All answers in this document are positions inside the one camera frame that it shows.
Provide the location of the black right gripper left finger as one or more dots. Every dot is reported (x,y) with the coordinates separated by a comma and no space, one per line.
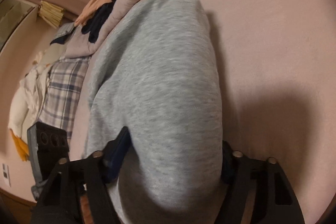
(59,201)

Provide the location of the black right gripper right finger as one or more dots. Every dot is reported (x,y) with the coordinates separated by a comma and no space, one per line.
(275,200)

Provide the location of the grey sweatshirt with white lining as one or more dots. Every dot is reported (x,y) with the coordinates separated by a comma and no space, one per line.
(156,74)

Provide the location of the white plush toy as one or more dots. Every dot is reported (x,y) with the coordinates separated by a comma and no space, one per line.
(27,103)

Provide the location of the plaid pillow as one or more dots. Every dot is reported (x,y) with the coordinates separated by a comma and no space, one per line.
(63,93)

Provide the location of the grey folded garment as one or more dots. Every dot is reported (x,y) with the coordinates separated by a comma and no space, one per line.
(63,33)

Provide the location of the dark navy garment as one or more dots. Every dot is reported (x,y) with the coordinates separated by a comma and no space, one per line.
(94,24)

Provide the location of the stack of yellowish books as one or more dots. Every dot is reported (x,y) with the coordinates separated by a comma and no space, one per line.
(52,14)

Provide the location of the pink bed sheet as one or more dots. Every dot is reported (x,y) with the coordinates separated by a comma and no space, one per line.
(276,66)

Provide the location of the peach garment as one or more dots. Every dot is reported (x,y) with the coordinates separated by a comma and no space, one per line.
(90,8)

